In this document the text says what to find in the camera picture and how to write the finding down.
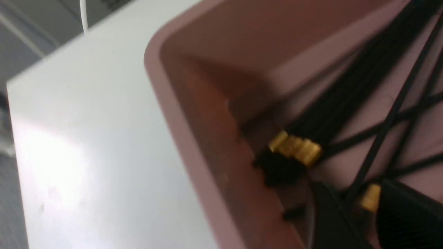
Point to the black leaning chopstick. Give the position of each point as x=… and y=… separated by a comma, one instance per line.
x=365, y=134

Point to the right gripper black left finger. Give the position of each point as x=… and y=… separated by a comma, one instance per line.
x=331, y=227

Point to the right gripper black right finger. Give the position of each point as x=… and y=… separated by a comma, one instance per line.
x=408, y=219

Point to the pink plastic bin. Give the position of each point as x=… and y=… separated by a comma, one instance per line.
x=229, y=74

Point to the white cable background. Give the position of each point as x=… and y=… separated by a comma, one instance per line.
x=83, y=15

